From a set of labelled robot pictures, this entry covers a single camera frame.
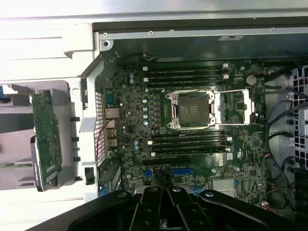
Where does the green RAM stick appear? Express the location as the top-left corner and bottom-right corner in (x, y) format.
(0, 162), (33, 168)

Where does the black RAM slot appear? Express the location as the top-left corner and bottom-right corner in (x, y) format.
(148, 133), (233, 140)
(141, 63), (229, 69)
(148, 139), (233, 145)
(141, 68), (229, 75)
(141, 79), (229, 87)
(149, 144), (233, 150)
(150, 149), (233, 157)
(141, 74), (229, 80)

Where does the open grey PC case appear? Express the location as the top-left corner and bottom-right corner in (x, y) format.
(69, 21), (308, 217)

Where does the metal port block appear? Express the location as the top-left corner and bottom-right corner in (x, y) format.
(105, 129), (118, 147)
(105, 108), (120, 120)

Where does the green motherboard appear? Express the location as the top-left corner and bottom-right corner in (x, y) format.
(102, 59), (268, 207)

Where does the perforated metal drive cage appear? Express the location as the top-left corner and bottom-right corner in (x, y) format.
(285, 64), (308, 164)

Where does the black expansion slot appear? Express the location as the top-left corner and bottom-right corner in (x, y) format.
(143, 157), (191, 166)

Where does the socket locking lever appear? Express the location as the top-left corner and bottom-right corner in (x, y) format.
(172, 124), (218, 138)

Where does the long blue expansion slot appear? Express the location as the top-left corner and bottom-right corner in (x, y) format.
(143, 169), (193, 177)

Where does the metal socket cover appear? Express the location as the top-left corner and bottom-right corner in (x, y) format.
(213, 89), (256, 126)

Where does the grey parts rack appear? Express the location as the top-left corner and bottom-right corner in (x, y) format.
(0, 80), (76, 193)

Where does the CPU socket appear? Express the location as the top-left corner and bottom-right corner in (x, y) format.
(166, 90), (216, 130)

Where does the black internal cable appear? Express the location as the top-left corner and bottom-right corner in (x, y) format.
(266, 100), (308, 126)
(280, 155), (308, 174)
(267, 131), (295, 145)

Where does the silver chipset heat sink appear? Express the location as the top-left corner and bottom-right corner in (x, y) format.
(211, 178), (236, 197)

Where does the thin red wire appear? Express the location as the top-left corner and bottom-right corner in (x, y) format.
(94, 119), (118, 162)

